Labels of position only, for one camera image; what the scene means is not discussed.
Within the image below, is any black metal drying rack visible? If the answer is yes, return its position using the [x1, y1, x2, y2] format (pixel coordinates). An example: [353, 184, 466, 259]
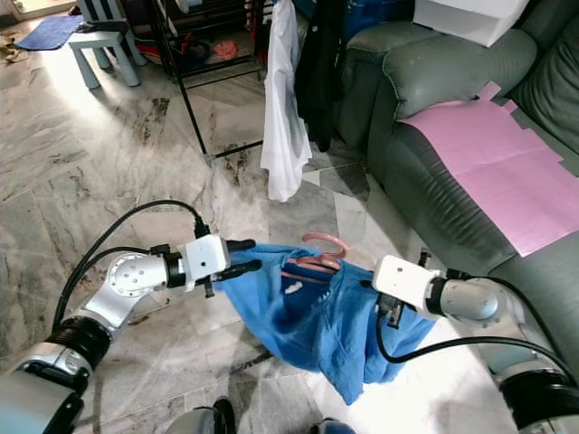
[113, 0, 286, 165]

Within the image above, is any white shirt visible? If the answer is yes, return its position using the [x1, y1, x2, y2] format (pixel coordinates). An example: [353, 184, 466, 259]
[261, 0, 313, 203]

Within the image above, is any white cardboard box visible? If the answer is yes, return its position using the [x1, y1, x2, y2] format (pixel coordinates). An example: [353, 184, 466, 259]
[413, 0, 530, 48]

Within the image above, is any grey robot right leg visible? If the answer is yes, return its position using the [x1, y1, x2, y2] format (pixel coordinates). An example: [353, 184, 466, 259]
[312, 418, 354, 434]

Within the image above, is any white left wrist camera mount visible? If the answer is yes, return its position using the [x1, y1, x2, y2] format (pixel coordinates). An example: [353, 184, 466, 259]
[181, 233, 232, 290]

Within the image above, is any pale plastic child chair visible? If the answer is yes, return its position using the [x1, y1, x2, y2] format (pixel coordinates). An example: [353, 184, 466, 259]
[68, 0, 141, 91]

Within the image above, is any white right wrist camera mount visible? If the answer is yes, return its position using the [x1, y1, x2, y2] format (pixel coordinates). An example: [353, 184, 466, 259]
[371, 256, 435, 313]

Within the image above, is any pink round object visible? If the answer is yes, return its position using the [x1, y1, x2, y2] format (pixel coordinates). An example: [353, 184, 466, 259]
[208, 39, 239, 62]

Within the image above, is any black garment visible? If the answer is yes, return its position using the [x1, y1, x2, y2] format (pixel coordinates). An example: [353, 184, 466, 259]
[297, 0, 346, 153]

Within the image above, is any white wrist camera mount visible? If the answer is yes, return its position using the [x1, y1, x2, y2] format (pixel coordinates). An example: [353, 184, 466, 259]
[371, 256, 435, 313]
[181, 233, 232, 290]

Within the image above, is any blue shirt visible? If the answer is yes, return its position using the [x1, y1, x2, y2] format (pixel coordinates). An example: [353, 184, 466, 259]
[217, 242, 437, 406]

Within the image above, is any pink sheet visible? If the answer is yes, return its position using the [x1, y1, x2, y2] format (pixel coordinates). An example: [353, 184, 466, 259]
[398, 81, 579, 257]

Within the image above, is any blue floor mat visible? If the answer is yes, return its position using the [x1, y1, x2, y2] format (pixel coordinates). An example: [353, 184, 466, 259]
[15, 14, 87, 52]

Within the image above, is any dark green leather sofa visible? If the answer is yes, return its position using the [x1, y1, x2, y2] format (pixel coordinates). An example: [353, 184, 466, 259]
[335, 0, 579, 363]

